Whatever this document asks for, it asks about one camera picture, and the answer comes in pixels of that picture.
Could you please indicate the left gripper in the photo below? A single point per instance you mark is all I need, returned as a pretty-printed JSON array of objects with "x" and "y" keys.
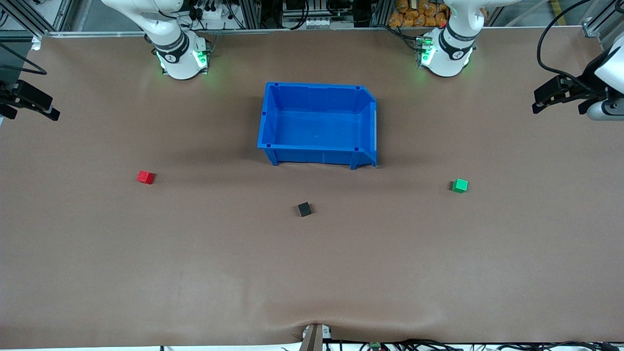
[{"x": 586, "y": 81}]

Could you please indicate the small green cube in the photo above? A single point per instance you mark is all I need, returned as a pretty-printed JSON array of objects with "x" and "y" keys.
[{"x": 459, "y": 185}]

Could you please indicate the small red cube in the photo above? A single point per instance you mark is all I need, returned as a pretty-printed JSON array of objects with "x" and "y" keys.
[{"x": 145, "y": 177}]

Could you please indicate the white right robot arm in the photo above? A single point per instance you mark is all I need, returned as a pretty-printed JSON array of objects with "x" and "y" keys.
[{"x": 175, "y": 53}]

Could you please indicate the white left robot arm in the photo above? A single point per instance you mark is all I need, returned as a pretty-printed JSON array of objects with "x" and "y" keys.
[{"x": 448, "y": 53}]

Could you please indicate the small black cube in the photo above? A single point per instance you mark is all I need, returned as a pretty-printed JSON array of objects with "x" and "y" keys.
[{"x": 304, "y": 209}]

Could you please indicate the orange snack bag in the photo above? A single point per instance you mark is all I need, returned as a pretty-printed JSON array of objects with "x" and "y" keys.
[{"x": 417, "y": 14}]

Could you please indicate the white power strip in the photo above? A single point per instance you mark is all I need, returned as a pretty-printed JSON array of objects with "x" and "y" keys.
[{"x": 207, "y": 10}]

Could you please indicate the blue plastic storage bin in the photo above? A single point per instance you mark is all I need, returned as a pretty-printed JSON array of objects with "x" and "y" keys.
[{"x": 317, "y": 126}]

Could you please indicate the aluminium frame profile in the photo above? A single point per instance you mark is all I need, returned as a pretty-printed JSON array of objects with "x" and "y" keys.
[{"x": 602, "y": 22}]

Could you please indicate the metal table edge bracket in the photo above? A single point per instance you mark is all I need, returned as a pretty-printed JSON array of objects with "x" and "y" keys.
[{"x": 316, "y": 337}]

